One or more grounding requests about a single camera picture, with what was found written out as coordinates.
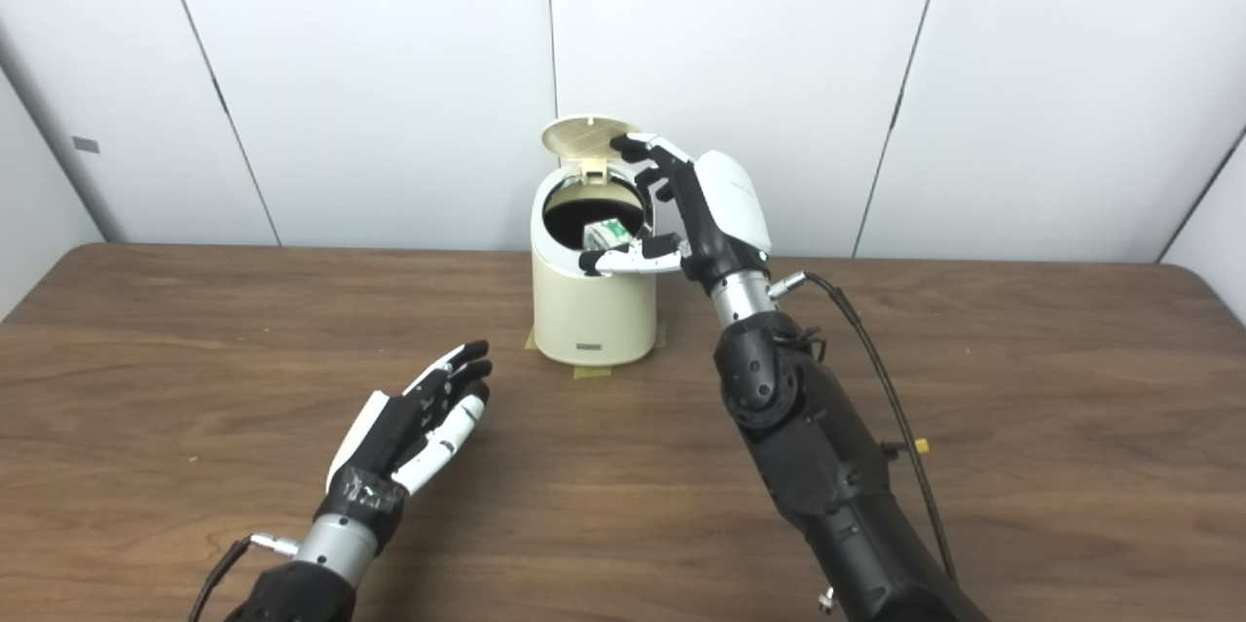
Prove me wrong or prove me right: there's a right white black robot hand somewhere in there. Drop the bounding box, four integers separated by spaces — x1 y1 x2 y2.
579 132 774 296

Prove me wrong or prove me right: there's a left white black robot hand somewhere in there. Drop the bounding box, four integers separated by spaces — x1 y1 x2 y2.
313 341 493 551

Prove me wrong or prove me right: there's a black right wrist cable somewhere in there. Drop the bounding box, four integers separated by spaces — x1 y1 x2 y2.
768 271 961 586

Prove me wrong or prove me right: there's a cream-colored bin body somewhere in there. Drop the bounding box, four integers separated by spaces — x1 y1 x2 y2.
531 165 659 368

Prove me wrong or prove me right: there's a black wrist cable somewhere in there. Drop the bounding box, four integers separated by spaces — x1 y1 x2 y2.
187 531 302 622
768 271 961 586

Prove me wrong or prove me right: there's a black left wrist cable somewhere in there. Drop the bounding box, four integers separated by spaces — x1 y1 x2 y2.
187 531 302 622

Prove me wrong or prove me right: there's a cream round bin lid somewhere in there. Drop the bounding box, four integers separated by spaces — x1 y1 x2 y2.
541 116 642 186

